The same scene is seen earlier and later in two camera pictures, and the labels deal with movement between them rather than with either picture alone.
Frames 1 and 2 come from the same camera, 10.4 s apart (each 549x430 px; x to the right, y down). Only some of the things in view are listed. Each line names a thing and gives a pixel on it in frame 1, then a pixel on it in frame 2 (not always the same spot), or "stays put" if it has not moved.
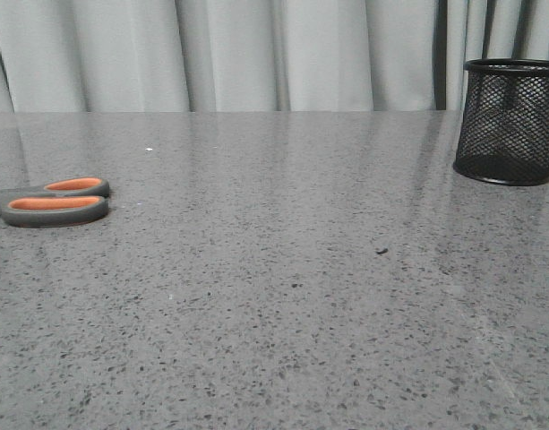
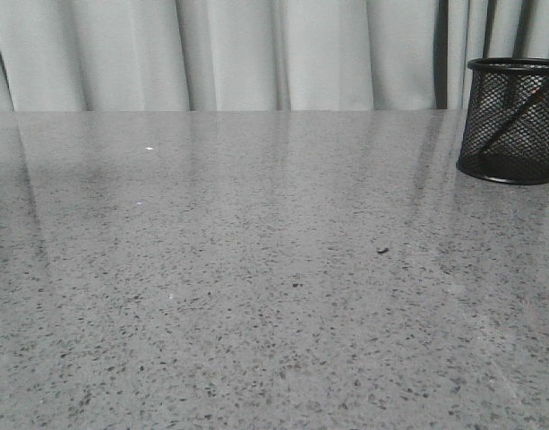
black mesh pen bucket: x=510 y=120 stays put
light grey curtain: x=253 y=55 stays put
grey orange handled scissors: x=58 y=202 → x=534 y=97
